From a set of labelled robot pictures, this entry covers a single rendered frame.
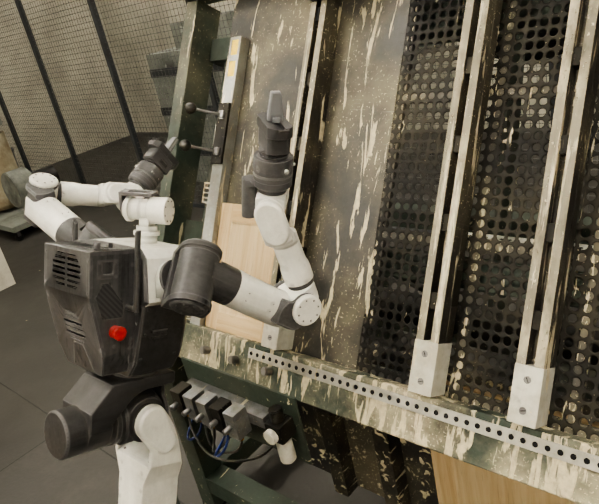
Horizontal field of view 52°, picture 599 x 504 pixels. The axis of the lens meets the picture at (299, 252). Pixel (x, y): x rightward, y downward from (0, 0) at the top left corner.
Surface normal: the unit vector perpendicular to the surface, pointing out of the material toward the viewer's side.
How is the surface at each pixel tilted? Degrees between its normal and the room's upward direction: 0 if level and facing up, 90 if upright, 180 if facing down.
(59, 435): 67
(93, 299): 90
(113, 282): 90
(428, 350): 60
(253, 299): 90
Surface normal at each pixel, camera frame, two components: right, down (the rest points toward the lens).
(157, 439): 0.75, 0.12
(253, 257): -0.65, -0.08
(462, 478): -0.63, 0.43
